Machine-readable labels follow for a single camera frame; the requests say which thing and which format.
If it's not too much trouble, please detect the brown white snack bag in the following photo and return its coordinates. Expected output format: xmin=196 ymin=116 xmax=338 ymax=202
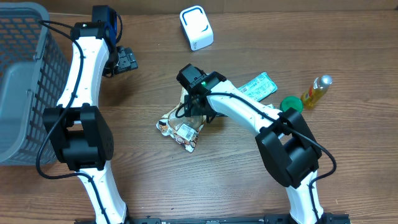
xmin=155 ymin=88 xmax=206 ymax=153

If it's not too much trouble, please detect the teal tissue packet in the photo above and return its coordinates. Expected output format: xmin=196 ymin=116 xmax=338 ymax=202
xmin=238 ymin=72 xmax=277 ymax=101

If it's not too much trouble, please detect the yellow dish soap bottle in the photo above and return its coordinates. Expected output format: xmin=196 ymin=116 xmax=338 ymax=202
xmin=300 ymin=75 xmax=333 ymax=108

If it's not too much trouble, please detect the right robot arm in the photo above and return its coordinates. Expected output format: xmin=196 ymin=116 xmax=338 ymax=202
xmin=175 ymin=64 xmax=324 ymax=223

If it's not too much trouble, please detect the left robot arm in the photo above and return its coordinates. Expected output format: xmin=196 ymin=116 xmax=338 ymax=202
xmin=42 ymin=5 xmax=138 ymax=223

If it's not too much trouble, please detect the grey plastic shopping basket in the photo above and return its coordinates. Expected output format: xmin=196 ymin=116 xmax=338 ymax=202
xmin=1 ymin=2 xmax=70 ymax=166

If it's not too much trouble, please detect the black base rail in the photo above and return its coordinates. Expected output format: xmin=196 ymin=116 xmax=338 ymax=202
xmin=74 ymin=213 xmax=352 ymax=224

